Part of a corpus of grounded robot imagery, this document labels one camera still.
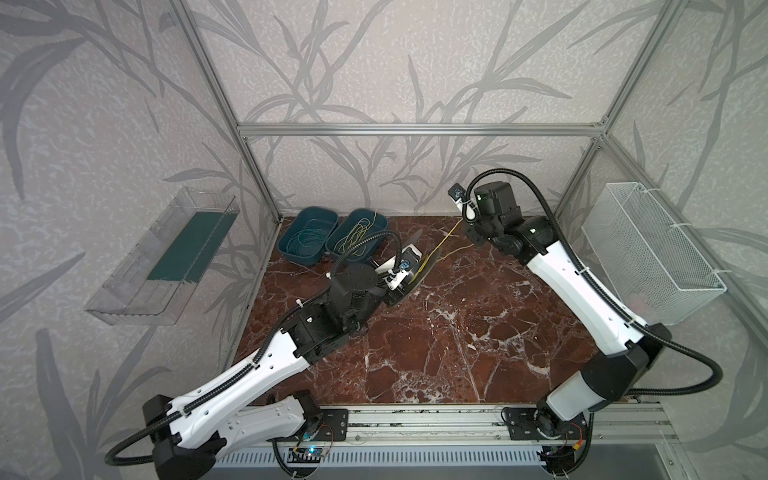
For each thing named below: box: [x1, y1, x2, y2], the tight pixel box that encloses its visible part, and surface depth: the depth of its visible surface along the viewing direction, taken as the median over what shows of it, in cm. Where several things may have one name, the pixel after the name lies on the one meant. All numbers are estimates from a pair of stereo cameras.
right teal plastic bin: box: [325, 208, 389, 263], surface depth 117 cm
